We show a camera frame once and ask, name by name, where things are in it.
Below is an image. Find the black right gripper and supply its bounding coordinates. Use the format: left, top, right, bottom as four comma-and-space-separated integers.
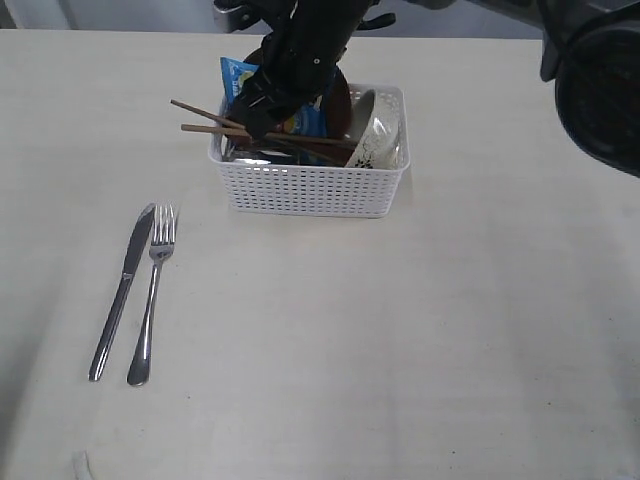
229, 1, 372, 139

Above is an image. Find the blue chips bag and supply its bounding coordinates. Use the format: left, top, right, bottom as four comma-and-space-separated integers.
220, 51, 336, 166

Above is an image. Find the wooden chopstick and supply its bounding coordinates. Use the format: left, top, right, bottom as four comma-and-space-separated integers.
170, 99, 355, 167
180, 124, 358, 148

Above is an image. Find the brown round plate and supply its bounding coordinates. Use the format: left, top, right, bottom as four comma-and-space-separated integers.
275, 67, 352, 139

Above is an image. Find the silver fork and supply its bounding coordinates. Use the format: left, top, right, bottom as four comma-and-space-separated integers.
126, 204, 177, 386

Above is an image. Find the silver table knife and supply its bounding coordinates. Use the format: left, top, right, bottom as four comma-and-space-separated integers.
88, 203, 156, 382

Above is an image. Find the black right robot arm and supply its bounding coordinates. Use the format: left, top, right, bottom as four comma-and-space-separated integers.
230, 1, 639, 176

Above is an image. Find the shiny steel cup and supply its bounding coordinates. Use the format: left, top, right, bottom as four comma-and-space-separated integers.
222, 146, 300, 166

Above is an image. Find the white perforated plastic basket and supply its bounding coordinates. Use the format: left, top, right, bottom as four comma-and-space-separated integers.
209, 84, 410, 218

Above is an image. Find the white ceramic bowl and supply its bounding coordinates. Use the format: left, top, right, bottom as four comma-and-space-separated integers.
345, 89, 401, 170

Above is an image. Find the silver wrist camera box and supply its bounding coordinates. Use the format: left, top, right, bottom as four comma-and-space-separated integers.
212, 0, 278, 33

